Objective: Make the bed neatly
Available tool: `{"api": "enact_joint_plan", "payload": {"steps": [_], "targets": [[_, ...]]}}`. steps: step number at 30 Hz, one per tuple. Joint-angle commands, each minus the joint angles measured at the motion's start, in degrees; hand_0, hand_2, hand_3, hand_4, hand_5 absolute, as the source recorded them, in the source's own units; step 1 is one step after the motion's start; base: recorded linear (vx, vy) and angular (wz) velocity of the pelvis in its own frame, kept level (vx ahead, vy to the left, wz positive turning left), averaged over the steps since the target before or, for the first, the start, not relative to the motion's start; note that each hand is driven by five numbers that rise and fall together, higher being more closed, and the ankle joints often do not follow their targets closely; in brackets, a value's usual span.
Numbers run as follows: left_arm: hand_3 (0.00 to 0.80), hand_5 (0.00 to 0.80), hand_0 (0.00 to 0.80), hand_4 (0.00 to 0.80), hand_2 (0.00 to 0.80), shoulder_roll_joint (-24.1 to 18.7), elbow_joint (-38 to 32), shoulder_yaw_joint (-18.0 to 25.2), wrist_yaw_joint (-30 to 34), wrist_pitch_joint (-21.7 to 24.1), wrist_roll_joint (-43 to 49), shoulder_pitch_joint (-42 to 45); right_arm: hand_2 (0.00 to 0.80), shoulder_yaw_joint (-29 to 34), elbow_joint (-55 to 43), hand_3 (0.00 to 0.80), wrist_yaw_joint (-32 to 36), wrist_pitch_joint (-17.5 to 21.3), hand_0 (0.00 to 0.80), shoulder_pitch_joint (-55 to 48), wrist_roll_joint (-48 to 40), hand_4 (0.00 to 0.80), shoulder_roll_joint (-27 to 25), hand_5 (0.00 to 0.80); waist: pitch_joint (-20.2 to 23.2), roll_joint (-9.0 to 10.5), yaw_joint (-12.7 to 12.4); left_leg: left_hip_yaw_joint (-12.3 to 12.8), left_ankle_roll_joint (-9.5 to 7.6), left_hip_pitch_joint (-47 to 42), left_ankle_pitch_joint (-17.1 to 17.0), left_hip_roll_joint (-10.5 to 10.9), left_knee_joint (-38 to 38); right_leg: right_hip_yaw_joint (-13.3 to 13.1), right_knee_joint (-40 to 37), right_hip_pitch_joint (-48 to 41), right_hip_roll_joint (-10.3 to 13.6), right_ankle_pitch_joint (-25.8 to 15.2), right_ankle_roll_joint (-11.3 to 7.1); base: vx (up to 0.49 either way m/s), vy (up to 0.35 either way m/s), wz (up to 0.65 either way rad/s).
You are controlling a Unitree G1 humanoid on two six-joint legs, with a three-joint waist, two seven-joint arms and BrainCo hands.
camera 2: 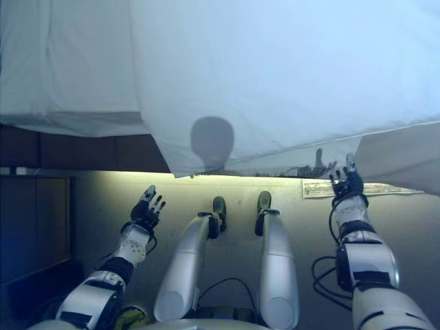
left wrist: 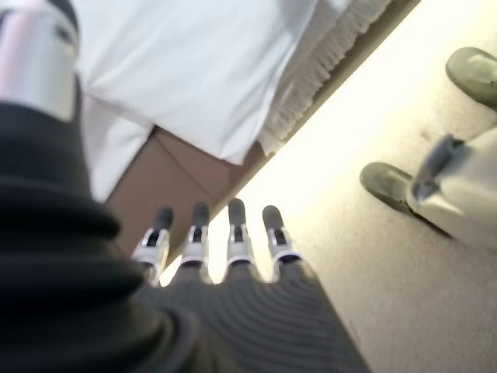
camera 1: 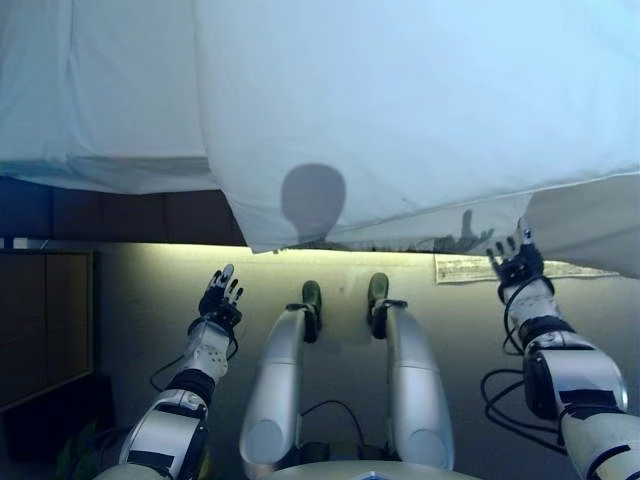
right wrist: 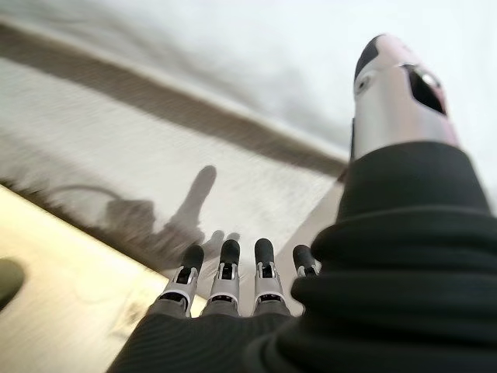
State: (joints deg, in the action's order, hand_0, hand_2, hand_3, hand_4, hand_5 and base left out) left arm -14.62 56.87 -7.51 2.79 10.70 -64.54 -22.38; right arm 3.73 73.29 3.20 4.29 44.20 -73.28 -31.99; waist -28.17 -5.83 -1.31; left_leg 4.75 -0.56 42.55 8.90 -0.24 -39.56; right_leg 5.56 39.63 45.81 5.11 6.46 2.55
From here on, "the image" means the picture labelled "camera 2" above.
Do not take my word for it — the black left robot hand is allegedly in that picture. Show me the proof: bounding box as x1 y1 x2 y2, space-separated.
129 184 168 230

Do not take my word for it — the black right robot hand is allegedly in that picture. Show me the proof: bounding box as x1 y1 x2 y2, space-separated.
328 153 365 200

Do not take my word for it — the white duvet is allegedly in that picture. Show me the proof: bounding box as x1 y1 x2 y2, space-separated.
129 0 440 179

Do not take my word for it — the white fitted bed sheet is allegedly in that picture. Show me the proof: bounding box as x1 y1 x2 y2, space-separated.
0 0 152 138

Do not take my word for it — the grey area rug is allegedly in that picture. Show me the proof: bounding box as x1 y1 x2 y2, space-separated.
301 178 424 200

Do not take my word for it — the silver left robot leg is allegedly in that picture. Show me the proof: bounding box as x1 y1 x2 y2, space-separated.
153 195 228 322

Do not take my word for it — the silver robot leg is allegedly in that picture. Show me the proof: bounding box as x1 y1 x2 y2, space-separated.
254 190 300 329
153 195 228 322

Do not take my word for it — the silver right robot leg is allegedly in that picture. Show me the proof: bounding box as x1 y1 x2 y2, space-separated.
254 190 300 329

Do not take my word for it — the wooden cabinet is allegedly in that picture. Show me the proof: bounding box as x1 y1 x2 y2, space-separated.
0 166 72 286

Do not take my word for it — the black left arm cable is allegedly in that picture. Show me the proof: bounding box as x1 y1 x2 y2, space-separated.
92 232 160 271

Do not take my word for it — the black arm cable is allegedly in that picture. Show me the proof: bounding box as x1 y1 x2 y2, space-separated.
92 232 160 271
311 202 355 312

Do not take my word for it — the brown bed frame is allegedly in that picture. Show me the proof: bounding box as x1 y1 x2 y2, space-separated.
0 123 173 173

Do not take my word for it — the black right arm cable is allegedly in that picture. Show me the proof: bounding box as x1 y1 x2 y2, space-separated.
311 202 355 312

